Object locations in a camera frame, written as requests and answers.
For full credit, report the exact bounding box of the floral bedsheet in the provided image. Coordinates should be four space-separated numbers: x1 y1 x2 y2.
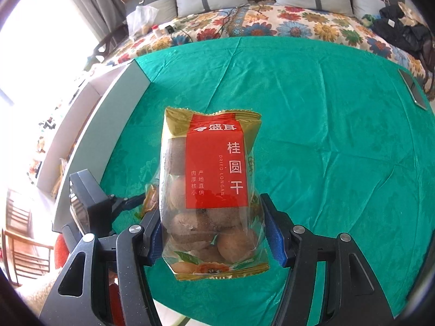
102 2 435 101

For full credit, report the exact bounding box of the windowsill clutter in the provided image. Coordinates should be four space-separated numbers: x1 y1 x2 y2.
25 71 89 184

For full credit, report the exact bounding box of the white power strip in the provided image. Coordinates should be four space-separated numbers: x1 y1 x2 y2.
160 20 181 35

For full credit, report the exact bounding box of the dark chair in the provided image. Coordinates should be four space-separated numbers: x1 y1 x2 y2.
82 29 131 65

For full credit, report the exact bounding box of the phone in clear case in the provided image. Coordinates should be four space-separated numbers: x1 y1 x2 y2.
397 69 429 111

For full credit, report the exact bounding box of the beige fluffy cushion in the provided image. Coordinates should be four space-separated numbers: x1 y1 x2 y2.
20 268 62 313

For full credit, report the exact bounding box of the black jacket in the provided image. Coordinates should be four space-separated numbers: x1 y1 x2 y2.
372 3 435 60

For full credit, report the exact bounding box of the orange fluffy stool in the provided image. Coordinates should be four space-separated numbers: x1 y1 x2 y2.
54 234 73 269

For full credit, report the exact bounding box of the dried longan bag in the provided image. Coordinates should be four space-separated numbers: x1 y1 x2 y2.
159 106 271 282

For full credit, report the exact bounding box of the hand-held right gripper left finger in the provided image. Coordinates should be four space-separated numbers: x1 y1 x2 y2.
39 207 164 326

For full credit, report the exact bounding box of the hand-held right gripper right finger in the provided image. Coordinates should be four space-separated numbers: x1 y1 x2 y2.
260 193 395 326

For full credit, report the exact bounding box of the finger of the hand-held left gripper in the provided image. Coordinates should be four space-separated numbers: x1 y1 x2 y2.
69 171 150 236

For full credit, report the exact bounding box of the clear plastic bag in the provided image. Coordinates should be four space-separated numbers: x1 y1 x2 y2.
126 4 160 39

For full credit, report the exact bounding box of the white cardboard box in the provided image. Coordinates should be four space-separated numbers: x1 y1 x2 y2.
36 59 152 231

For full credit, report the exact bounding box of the wooden chair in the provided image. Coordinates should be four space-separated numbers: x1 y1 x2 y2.
0 187 55 284

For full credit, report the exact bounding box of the brown bag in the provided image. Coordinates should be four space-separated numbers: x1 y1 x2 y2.
420 41 435 75

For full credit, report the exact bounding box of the grey curtain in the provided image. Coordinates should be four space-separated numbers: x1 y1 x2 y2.
56 0 128 46

